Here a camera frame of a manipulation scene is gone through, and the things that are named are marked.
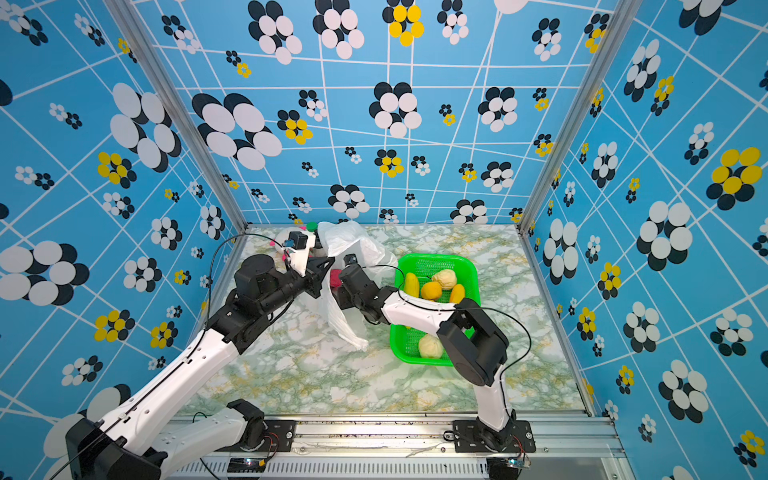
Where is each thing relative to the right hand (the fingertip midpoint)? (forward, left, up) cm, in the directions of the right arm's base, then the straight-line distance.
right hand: (345, 289), depth 91 cm
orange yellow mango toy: (+2, -27, -5) cm, 28 cm away
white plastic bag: (-1, -2, +24) cm, 24 cm away
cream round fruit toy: (-17, -25, -4) cm, 31 cm away
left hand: (-5, -1, +22) cm, 23 cm away
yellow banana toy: (+2, -36, -6) cm, 36 cm away
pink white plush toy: (+24, +31, -5) cm, 39 cm away
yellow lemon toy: (+5, -21, -5) cm, 22 cm away
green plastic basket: (-12, -18, -10) cm, 24 cm away
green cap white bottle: (+28, +15, 0) cm, 32 cm away
